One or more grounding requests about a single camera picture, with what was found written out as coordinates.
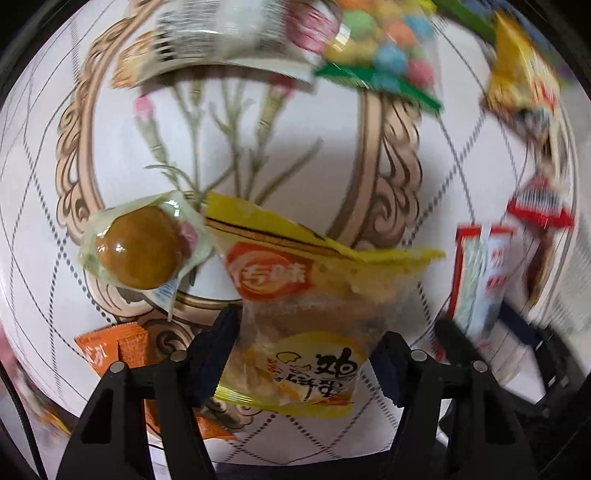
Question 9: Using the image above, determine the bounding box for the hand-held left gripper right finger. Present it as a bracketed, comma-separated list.
[369, 330, 539, 480]

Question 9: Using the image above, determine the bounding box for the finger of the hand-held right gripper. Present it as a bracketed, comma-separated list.
[434, 318, 490, 365]

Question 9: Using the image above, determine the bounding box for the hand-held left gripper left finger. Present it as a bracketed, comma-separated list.
[55, 305, 241, 480]

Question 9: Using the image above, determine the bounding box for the red and white snack packet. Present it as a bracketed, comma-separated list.
[443, 224, 515, 361]

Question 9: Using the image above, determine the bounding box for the yellow snack packet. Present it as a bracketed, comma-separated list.
[203, 191, 446, 418]

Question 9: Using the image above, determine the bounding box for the brown egg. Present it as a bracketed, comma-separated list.
[76, 191, 215, 321]

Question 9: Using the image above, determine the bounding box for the white silver snack packet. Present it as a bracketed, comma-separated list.
[113, 0, 317, 88]

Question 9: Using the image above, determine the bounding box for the orange snack packet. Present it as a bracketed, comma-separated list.
[74, 322, 236, 439]

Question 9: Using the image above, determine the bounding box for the red dark snack packet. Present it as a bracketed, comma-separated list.
[508, 175, 575, 305]

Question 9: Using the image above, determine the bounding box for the white floral tablecloth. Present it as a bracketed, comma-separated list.
[0, 0, 578, 467]

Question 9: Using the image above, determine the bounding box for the yellow crisp packet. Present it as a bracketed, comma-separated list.
[480, 9, 566, 139]

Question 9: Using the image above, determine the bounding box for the colourful candy bag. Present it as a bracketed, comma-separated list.
[314, 0, 444, 114]

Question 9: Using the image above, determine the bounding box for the black cable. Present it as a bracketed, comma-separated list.
[0, 364, 47, 480]

